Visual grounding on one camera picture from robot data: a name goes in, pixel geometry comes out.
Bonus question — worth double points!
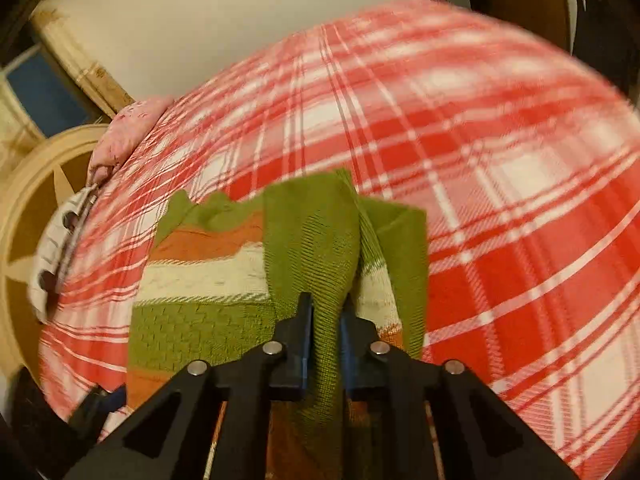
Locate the blue window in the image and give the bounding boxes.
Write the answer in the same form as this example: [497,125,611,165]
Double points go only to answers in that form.
[5,52,96,136]

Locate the red plaid bed sheet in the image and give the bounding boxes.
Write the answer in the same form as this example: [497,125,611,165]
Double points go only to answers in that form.
[37,0,640,480]

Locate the narrow beige patterned curtain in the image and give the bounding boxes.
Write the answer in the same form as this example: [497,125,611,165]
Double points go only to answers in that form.
[30,7,136,116]

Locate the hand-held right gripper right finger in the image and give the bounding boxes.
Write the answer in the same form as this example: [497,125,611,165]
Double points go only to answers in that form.
[340,305,581,480]

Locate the white printed pillow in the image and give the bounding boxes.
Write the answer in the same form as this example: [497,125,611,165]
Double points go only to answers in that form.
[27,185,101,323]

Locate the pink pillow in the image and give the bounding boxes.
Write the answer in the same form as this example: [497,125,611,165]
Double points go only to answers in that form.
[87,96,176,186]

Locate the green knit sweater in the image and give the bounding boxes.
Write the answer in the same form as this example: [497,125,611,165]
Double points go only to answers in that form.
[127,169,428,480]

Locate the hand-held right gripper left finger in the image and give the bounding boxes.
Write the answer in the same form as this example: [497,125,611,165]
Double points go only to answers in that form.
[62,292,315,480]

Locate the brown wooden door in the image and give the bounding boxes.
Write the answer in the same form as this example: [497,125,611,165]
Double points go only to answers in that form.
[475,0,576,53]

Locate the cream wooden headboard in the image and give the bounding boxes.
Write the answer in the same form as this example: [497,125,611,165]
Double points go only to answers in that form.
[0,124,113,371]

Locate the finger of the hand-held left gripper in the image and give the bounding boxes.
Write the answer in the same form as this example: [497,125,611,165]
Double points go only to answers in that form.
[67,384,127,443]

